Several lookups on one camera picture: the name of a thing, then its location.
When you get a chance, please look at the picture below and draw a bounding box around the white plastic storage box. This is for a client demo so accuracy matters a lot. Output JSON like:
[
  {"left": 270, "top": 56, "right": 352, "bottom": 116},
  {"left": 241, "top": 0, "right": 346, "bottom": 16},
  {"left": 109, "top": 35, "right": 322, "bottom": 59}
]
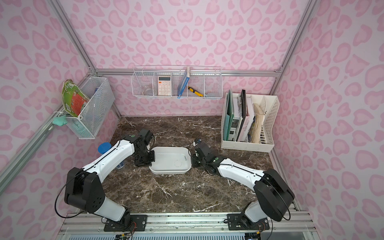
[{"left": 149, "top": 147, "right": 192, "bottom": 175}]

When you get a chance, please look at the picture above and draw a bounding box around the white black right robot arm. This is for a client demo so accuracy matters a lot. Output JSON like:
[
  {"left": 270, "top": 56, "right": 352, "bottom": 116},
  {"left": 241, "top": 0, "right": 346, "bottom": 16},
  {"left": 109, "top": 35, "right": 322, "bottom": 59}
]
[{"left": 191, "top": 139, "right": 295, "bottom": 223}]

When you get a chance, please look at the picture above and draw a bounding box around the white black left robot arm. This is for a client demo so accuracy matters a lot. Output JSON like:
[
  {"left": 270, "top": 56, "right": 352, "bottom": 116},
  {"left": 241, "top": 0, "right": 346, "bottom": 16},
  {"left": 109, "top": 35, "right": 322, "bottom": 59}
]
[{"left": 61, "top": 129, "right": 155, "bottom": 228}]

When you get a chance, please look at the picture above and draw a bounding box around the blue lidded jar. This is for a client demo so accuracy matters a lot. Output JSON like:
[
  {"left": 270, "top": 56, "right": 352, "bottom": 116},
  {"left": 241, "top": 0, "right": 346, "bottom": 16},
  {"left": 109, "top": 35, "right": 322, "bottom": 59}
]
[{"left": 98, "top": 142, "right": 125, "bottom": 170}]

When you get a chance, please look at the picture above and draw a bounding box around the green folder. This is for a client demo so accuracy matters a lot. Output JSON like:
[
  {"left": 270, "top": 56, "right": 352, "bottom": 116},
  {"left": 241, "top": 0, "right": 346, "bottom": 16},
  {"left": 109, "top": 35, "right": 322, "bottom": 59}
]
[{"left": 223, "top": 89, "right": 234, "bottom": 141}]

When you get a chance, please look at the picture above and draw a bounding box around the white desktop file organizer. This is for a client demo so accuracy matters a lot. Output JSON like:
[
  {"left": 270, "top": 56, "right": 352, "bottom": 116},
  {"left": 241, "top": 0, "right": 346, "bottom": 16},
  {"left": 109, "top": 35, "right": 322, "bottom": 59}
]
[{"left": 221, "top": 93, "right": 280, "bottom": 153}]

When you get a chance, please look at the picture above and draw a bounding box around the pink white book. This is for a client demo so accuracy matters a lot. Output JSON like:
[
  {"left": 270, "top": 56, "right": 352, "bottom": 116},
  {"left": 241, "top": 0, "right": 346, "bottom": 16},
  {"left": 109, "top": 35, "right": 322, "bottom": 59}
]
[{"left": 238, "top": 97, "right": 255, "bottom": 142}]

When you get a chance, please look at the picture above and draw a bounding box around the white mesh side basket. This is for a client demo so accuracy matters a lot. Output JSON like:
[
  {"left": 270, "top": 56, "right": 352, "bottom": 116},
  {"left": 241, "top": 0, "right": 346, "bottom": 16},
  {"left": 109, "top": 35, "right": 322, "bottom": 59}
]
[{"left": 64, "top": 77, "right": 115, "bottom": 140}]

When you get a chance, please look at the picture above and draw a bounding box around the beige woven fan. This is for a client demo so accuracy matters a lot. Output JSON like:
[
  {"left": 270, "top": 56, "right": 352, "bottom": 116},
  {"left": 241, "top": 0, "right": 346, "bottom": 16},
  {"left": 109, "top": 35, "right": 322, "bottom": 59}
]
[{"left": 251, "top": 104, "right": 265, "bottom": 144}]

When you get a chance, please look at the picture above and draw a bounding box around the yellow utility knife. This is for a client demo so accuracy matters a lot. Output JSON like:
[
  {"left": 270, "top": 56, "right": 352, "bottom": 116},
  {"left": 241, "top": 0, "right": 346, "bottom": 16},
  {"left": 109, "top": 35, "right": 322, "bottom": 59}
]
[{"left": 188, "top": 87, "right": 204, "bottom": 97}]

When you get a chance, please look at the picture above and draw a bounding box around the clear round glass dish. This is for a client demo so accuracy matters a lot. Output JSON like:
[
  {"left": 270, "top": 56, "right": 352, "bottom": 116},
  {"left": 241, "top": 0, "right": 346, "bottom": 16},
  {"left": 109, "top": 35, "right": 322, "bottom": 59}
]
[{"left": 143, "top": 86, "right": 153, "bottom": 96}]

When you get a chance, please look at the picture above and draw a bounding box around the black notebook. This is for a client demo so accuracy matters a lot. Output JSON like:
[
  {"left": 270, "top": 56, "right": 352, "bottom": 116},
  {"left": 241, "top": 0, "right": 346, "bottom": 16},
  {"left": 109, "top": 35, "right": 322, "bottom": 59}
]
[{"left": 236, "top": 89, "right": 247, "bottom": 142}]

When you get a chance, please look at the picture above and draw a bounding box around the blue book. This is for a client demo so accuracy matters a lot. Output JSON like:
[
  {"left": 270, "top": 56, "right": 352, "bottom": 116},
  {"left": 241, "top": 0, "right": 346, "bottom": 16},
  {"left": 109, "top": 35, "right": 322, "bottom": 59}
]
[{"left": 177, "top": 66, "right": 190, "bottom": 97}]

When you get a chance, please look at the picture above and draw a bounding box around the white orange calculator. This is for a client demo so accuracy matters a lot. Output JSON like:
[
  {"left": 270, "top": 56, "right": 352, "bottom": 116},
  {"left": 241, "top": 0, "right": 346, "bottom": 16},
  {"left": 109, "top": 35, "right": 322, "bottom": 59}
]
[{"left": 158, "top": 76, "right": 172, "bottom": 96}]

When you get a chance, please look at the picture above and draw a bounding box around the green red snack bag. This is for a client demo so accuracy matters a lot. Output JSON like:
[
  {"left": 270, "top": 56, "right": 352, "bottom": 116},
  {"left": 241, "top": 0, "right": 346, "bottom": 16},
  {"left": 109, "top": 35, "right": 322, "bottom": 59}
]
[{"left": 62, "top": 79, "right": 90, "bottom": 118}]

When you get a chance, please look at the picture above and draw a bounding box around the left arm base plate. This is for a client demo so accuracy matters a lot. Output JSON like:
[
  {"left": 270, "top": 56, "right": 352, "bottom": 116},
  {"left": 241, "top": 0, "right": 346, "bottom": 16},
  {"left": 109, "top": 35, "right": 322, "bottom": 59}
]
[{"left": 104, "top": 215, "right": 148, "bottom": 233}]

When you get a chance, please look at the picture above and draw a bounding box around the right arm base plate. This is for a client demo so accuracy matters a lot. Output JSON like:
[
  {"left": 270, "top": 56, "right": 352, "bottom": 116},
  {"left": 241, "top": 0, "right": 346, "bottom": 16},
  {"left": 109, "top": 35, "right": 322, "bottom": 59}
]
[{"left": 224, "top": 214, "right": 270, "bottom": 231}]

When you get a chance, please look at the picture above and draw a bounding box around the white wire wall basket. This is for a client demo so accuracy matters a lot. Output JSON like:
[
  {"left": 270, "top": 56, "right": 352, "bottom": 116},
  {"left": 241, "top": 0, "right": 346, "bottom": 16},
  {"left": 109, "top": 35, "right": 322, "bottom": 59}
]
[{"left": 131, "top": 66, "right": 224, "bottom": 99}]

